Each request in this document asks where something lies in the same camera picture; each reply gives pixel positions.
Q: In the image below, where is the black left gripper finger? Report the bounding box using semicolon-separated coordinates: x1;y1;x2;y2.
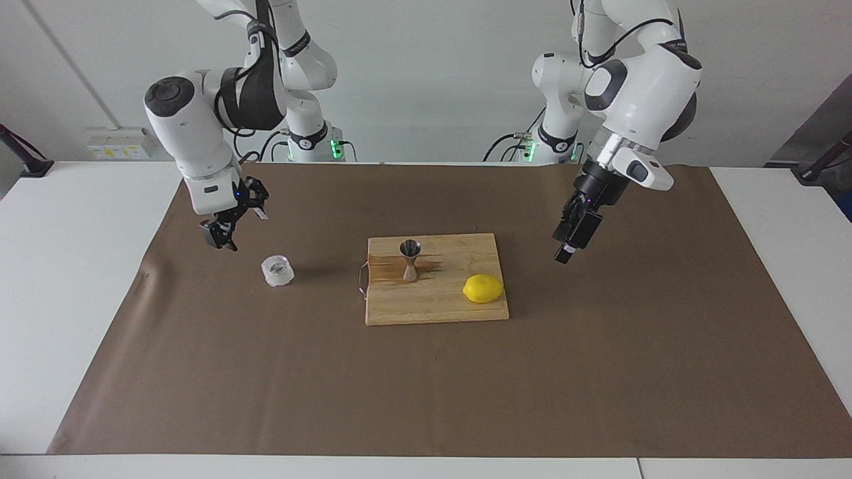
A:
552;199;604;265

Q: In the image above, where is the small clear crinkled cup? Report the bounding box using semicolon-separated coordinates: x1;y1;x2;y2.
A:
260;254;296;288

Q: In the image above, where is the steel double jigger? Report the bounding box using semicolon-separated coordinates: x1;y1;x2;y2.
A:
399;239;422;283

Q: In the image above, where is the yellow lemon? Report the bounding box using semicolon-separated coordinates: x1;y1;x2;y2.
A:
463;273;505;305

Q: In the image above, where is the brown paper table mat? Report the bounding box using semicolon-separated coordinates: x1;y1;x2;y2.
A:
47;162;852;460

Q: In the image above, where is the wooden cutting board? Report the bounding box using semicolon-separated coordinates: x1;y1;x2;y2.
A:
357;233;511;327

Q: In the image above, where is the black clamp stand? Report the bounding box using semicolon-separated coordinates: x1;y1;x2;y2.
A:
0;124;55;178
791;130;852;186

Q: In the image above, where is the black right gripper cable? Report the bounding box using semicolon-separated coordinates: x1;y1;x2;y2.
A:
212;0;268;167

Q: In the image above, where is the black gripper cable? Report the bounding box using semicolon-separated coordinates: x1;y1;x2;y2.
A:
212;0;268;167
576;0;688;69

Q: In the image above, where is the black base cable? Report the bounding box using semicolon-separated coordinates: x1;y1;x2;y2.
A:
483;105;554;163
260;129;291;162

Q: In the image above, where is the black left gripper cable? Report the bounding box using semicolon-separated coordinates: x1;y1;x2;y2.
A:
576;0;688;69

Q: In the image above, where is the white wall socket box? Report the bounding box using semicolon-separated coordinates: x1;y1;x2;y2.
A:
87;127;154;161

